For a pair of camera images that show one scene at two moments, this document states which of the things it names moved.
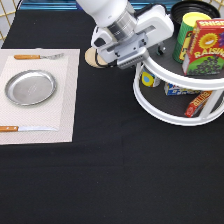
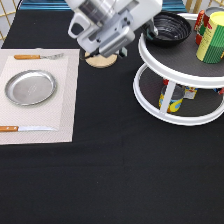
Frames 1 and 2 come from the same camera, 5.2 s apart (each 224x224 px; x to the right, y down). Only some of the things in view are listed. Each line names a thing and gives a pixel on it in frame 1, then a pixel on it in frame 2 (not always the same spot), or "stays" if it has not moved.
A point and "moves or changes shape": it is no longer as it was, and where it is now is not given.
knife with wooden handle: (25, 128) stays
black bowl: (183, 7) moves or changes shape
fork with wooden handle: (51, 56) stays
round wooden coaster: (92, 58) stays
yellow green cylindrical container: (185, 34) to (211, 48)
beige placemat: (58, 112) stays
